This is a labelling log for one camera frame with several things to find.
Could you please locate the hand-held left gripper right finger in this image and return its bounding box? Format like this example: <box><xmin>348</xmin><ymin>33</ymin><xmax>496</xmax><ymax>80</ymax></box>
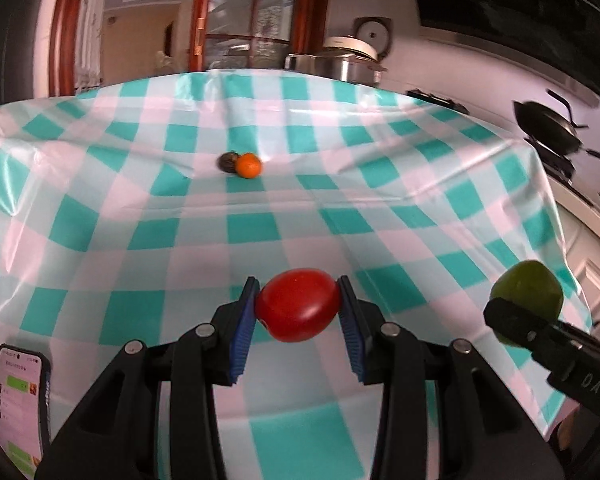
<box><xmin>336</xmin><ymin>275</ymin><xmax>566</xmax><ymax>480</ymax></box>

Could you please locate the black wok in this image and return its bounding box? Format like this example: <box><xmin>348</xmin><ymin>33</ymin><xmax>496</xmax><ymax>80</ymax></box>
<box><xmin>512</xmin><ymin>89</ymin><xmax>588</xmax><ymax>156</ymax></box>

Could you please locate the small steel container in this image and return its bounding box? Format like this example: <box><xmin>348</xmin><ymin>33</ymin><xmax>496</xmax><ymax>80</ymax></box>
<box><xmin>285</xmin><ymin>53</ymin><xmax>321</xmax><ymax>73</ymax></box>

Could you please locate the orange mandarin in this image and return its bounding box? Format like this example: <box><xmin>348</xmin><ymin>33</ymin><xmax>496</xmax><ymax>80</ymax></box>
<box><xmin>235</xmin><ymin>152</ymin><xmax>263</xmax><ymax>179</ymax></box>

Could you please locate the stainless steel pot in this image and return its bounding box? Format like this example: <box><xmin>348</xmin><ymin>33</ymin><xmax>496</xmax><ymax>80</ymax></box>
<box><xmin>314</xmin><ymin>52</ymin><xmax>388</xmax><ymax>86</ymax></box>

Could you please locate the black gas stove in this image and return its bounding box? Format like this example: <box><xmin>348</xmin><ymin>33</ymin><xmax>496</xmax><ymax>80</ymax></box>
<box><xmin>405</xmin><ymin>89</ymin><xmax>468</xmax><ymax>113</ymax></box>

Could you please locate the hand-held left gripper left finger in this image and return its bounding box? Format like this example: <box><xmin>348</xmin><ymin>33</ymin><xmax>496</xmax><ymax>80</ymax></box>
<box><xmin>34</xmin><ymin>275</ymin><xmax>261</xmax><ymax>480</ymax></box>

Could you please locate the yellowish green persimmon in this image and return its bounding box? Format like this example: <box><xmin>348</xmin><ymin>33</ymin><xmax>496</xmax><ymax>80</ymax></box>
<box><xmin>490</xmin><ymin>260</ymin><xmax>565</xmax><ymax>346</ymax></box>

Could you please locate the black range hood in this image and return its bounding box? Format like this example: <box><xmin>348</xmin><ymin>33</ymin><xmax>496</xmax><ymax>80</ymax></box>
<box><xmin>410</xmin><ymin>0</ymin><xmax>600</xmax><ymax>108</ymax></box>

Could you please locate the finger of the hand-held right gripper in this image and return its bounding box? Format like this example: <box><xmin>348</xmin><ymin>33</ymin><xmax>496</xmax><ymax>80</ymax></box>
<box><xmin>483</xmin><ymin>297</ymin><xmax>600</xmax><ymax>372</ymax></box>

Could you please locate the small red tomato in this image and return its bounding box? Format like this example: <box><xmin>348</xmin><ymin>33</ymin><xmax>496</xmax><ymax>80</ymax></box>
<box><xmin>255</xmin><ymin>268</ymin><xmax>341</xmax><ymax>343</ymax></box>

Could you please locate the teal white checkered tablecloth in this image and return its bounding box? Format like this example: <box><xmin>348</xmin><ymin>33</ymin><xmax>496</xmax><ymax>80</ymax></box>
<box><xmin>0</xmin><ymin>69</ymin><xmax>593</xmax><ymax>480</ymax></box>

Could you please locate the white rice cooker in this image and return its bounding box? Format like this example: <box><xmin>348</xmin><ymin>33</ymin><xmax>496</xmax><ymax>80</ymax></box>
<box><xmin>322</xmin><ymin>16</ymin><xmax>393</xmax><ymax>61</ymax></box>

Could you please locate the white kitchen cabinet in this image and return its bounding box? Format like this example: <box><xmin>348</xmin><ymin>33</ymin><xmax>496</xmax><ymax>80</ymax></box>
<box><xmin>555</xmin><ymin>175</ymin><xmax>600</xmax><ymax>341</ymax></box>

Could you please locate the brown wooden door frame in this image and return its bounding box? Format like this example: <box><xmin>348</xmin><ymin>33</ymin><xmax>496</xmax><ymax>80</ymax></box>
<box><xmin>50</xmin><ymin>0</ymin><xmax>111</xmax><ymax>98</ymax></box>

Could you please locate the wooden glass-pane door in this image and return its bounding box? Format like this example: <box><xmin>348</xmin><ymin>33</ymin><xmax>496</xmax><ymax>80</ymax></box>
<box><xmin>190</xmin><ymin>0</ymin><xmax>331</xmax><ymax>73</ymax></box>

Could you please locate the smartphone with lit screen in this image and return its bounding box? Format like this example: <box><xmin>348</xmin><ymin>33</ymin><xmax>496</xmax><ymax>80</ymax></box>
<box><xmin>0</xmin><ymin>344</ymin><xmax>52</xmax><ymax>480</ymax></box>

